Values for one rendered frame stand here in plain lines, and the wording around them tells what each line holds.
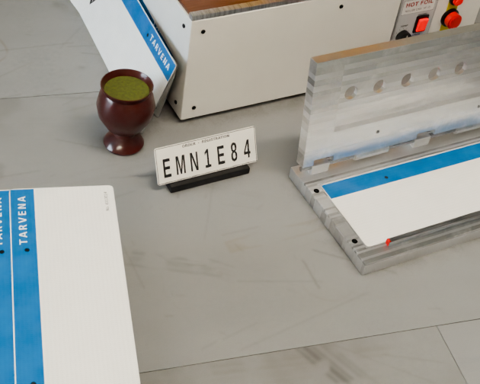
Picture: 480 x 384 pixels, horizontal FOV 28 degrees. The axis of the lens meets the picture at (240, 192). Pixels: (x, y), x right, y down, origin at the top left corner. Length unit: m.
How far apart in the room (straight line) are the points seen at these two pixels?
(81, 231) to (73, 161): 0.25
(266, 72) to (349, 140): 0.19
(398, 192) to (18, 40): 0.67
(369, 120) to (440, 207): 0.16
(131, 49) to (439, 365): 0.67
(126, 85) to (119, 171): 0.12
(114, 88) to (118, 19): 0.22
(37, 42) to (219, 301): 0.61
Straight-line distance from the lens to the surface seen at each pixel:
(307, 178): 1.40
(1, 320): 1.10
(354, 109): 1.39
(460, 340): 1.28
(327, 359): 1.21
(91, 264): 1.14
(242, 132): 1.39
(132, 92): 1.37
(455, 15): 1.64
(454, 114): 1.51
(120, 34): 1.56
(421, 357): 1.25
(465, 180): 1.47
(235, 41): 1.43
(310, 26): 1.49
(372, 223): 1.36
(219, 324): 1.22
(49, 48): 1.62
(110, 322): 1.09
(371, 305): 1.28
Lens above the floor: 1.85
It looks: 43 degrees down
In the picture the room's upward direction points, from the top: 10 degrees clockwise
